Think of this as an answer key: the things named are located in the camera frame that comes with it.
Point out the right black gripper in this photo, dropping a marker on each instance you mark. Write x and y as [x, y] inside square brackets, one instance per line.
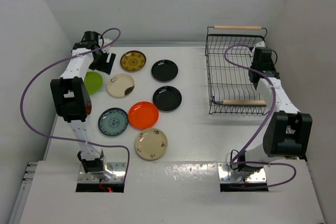
[273, 66]

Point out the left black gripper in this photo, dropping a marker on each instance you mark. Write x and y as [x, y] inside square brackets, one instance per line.
[104, 66]

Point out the green plate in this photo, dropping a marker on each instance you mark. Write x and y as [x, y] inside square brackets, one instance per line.
[93, 82]

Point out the yellow patterned plate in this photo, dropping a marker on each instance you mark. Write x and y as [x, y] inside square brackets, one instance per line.
[133, 61]

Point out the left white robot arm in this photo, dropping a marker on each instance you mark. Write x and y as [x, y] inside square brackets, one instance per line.
[72, 101]

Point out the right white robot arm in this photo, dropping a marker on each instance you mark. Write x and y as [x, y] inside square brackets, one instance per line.
[287, 128]

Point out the cream plate with black patch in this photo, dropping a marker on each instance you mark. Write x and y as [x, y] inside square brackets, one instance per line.
[120, 85]

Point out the blue patterned plate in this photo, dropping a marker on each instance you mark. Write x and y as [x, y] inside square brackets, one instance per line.
[113, 122]

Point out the orange plate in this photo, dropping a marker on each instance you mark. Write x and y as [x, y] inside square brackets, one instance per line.
[143, 115]

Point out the cream plate with flowers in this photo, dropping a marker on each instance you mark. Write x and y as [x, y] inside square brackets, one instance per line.
[151, 144]

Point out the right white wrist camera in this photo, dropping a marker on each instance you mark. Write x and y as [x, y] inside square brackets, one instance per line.
[260, 44]

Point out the black wire dish rack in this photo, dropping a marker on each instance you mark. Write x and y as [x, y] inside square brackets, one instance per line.
[229, 88]

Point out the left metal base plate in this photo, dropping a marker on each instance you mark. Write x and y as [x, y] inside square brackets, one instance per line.
[114, 174]

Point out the metal base plate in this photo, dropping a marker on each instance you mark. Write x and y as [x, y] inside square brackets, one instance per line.
[228, 174]
[114, 174]

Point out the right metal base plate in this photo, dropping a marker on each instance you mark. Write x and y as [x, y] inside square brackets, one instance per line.
[228, 174]

